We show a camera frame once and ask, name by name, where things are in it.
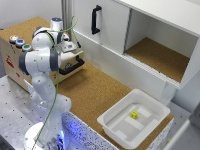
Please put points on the white plastic box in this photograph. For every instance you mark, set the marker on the white plastic box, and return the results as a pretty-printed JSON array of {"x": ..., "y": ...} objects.
[{"x": 116, "y": 125}]

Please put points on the green button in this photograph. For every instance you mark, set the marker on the green button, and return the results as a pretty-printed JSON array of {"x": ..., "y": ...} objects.
[{"x": 26, "y": 47}]

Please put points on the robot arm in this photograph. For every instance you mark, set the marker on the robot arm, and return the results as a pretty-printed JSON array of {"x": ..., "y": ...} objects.
[{"x": 40, "y": 61}]

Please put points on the red button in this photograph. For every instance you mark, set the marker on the red button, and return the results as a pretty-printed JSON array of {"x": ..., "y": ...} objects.
[{"x": 13, "y": 38}]

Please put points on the white sliding door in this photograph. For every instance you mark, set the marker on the white sliding door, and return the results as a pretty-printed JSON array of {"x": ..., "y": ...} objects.
[{"x": 111, "y": 23}]

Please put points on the blue button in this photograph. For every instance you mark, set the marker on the blue button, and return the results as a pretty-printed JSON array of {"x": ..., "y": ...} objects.
[{"x": 20, "y": 42}]

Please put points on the white cabinet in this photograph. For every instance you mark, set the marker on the white cabinet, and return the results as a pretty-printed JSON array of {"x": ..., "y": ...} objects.
[{"x": 160, "y": 20}]

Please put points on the wooden drawer box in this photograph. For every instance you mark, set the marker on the wooden drawer box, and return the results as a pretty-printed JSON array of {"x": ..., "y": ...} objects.
[{"x": 23, "y": 28}]

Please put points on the yellow block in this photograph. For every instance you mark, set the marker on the yellow block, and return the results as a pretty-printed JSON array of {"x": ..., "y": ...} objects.
[{"x": 134, "y": 114}]

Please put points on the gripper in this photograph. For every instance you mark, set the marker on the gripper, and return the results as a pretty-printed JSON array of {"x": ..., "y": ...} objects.
[{"x": 68, "y": 46}]

